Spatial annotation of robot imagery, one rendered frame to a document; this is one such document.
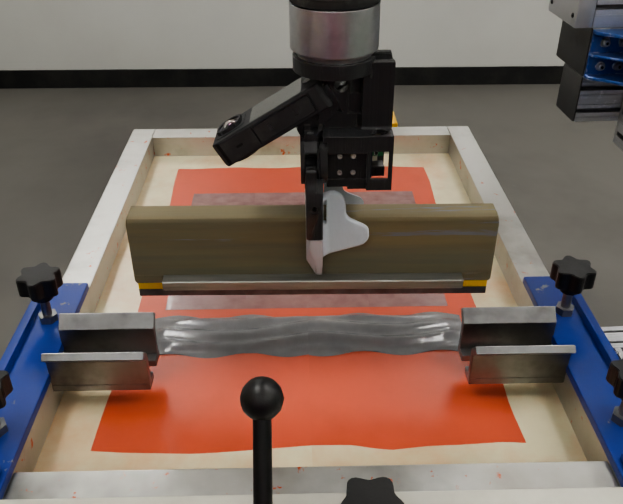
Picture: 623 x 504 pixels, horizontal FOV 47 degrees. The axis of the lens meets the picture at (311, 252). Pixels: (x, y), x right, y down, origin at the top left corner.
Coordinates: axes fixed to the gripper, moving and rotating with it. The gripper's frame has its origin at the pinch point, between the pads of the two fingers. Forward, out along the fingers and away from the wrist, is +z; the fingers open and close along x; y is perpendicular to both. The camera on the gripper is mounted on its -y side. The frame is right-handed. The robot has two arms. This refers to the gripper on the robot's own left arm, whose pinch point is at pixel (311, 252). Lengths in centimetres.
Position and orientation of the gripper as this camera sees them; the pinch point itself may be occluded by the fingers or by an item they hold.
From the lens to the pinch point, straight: 71.1
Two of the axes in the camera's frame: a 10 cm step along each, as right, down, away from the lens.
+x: -0.2, -5.4, 8.4
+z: 0.1, 8.4, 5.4
